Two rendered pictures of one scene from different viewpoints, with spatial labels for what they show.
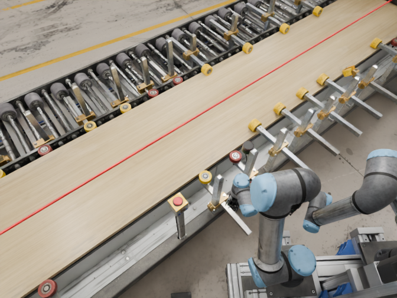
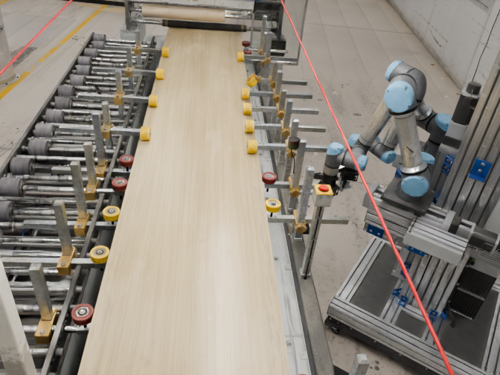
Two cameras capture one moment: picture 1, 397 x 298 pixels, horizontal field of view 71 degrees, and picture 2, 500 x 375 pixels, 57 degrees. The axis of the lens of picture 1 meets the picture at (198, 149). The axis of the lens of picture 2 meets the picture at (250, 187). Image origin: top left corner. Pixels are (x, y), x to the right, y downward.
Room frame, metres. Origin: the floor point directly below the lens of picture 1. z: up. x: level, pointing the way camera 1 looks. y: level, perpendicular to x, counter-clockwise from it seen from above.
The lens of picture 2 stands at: (-0.11, 1.61, 2.34)
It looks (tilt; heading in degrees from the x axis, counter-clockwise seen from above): 35 degrees down; 303
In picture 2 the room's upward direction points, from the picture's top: 6 degrees clockwise
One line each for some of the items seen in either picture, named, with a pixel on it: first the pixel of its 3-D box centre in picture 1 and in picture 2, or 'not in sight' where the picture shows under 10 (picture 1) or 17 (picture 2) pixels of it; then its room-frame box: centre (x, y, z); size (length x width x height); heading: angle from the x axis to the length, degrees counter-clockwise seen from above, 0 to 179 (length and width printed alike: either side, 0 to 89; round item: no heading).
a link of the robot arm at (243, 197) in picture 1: (250, 203); (356, 159); (0.51, -0.25, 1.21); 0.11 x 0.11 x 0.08; 14
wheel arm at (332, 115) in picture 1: (329, 112); (282, 109); (1.33, -0.92, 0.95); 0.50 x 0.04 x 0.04; 40
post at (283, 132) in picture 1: (275, 152); (289, 155); (0.99, -0.50, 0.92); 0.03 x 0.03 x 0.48; 40
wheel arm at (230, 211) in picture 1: (224, 206); (307, 219); (0.66, -0.17, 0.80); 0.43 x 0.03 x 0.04; 40
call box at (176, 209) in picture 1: (178, 204); (321, 196); (0.50, 0.09, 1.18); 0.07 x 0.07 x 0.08; 40
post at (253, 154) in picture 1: (247, 172); (296, 177); (0.83, -0.30, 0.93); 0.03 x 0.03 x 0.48; 40
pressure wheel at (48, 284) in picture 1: (51, 289); not in sight; (0.16, 0.72, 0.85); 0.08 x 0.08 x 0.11
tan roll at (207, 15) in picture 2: not in sight; (204, 14); (2.92, -1.95, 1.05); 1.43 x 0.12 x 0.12; 40
